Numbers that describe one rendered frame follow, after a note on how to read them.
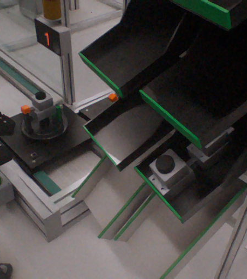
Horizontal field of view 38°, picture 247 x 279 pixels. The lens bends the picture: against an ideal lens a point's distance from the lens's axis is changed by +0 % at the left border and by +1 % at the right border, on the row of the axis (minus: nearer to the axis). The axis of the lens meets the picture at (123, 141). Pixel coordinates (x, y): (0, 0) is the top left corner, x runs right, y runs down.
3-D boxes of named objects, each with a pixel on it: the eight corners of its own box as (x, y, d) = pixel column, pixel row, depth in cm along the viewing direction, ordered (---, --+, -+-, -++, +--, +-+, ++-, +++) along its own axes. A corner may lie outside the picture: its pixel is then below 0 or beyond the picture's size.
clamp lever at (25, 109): (27, 131, 101) (23, 109, 96) (23, 127, 102) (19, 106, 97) (38, 126, 103) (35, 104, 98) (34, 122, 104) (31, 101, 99)
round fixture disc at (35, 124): (37, 151, 100) (36, 145, 98) (12, 127, 107) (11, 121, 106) (77, 131, 107) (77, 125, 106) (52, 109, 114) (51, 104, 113)
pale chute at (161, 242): (162, 292, 68) (150, 292, 65) (125, 240, 77) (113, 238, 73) (261, 183, 64) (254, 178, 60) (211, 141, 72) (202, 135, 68)
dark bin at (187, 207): (182, 224, 56) (172, 205, 51) (137, 173, 65) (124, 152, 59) (312, 117, 59) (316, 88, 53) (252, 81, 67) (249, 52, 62)
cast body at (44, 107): (37, 122, 101) (34, 101, 96) (29, 115, 103) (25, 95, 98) (62, 110, 105) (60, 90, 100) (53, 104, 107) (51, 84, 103)
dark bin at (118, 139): (120, 172, 64) (105, 151, 59) (86, 132, 73) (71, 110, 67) (235, 80, 67) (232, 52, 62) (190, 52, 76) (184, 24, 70)
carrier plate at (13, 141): (32, 174, 96) (31, 168, 94) (-9, 131, 109) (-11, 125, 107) (101, 137, 108) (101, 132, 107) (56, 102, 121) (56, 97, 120)
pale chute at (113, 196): (111, 240, 77) (98, 238, 73) (83, 199, 85) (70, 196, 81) (196, 141, 72) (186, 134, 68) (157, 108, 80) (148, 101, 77)
